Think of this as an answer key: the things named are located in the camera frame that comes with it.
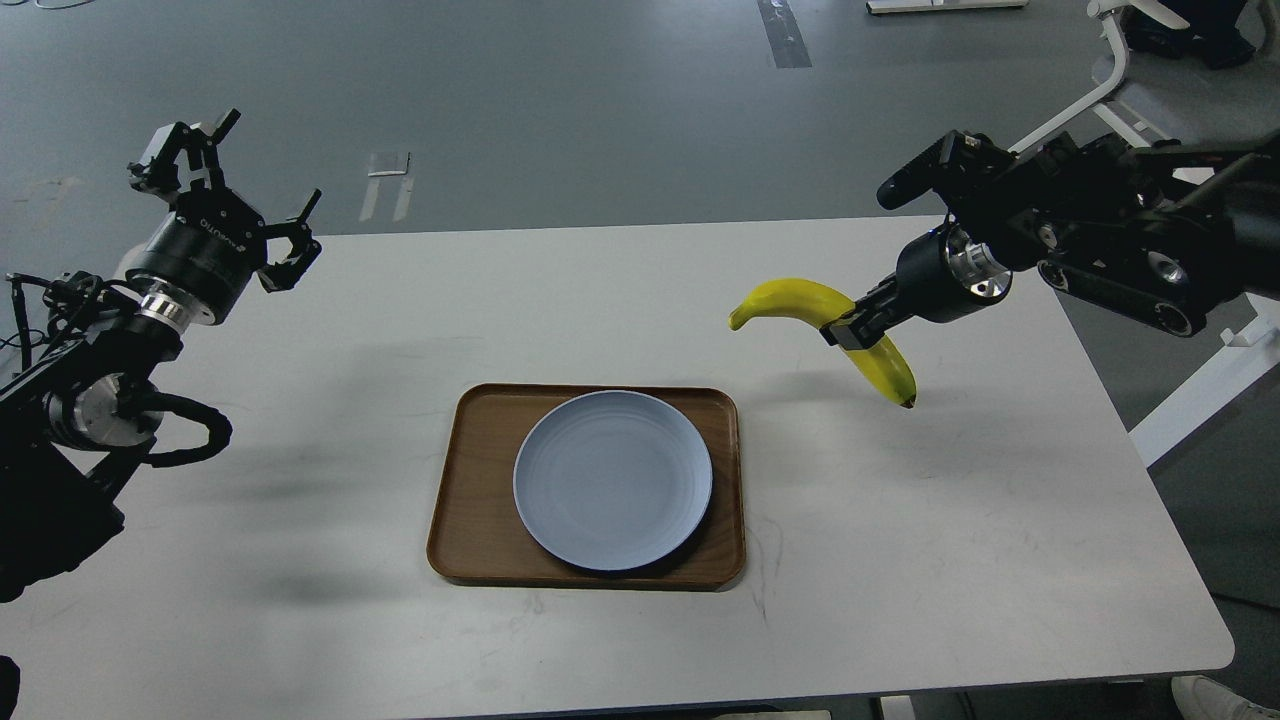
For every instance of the brown wooden tray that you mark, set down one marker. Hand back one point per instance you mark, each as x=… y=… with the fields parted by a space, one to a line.
x=477 y=538

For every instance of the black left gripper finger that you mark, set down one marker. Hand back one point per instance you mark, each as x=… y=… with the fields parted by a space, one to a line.
x=181 y=166
x=284 y=274

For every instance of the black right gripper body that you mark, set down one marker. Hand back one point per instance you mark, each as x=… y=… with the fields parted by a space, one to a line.
x=939 y=277

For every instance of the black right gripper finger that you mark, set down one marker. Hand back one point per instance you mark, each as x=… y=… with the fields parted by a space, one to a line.
x=835 y=310
x=855 y=336

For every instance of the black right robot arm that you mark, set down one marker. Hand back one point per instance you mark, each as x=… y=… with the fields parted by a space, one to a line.
x=1160 y=235

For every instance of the white office chair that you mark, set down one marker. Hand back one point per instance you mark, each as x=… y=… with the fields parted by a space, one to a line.
x=1145 y=99

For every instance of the yellow banana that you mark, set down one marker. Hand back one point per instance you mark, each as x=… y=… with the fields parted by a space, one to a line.
x=883 y=365

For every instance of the light blue round plate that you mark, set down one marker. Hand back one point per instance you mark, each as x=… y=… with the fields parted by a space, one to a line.
x=612 y=480

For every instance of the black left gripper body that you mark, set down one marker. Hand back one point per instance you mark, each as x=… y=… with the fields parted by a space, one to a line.
x=208 y=247

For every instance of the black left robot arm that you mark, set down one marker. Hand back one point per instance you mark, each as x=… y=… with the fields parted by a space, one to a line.
x=82 y=415

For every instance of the white shoe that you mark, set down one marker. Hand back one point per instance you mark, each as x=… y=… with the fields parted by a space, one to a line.
x=1200 y=697

